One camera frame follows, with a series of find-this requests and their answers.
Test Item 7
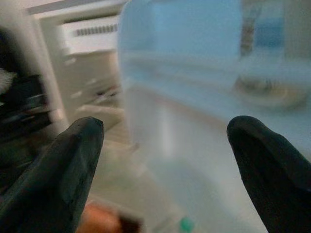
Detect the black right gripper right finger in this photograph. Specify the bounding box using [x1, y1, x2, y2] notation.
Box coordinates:
[226, 115, 311, 233]

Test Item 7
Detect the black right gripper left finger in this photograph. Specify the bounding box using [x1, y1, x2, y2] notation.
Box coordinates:
[0, 116, 105, 233]

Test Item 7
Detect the orange round fruit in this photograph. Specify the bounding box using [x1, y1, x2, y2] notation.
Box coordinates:
[79, 202, 122, 233]

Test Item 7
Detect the clear plastic water bottle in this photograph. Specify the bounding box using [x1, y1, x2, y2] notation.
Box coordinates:
[116, 0, 311, 233]

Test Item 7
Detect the green bottle cap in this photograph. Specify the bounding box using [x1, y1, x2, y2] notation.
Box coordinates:
[179, 217, 195, 233]

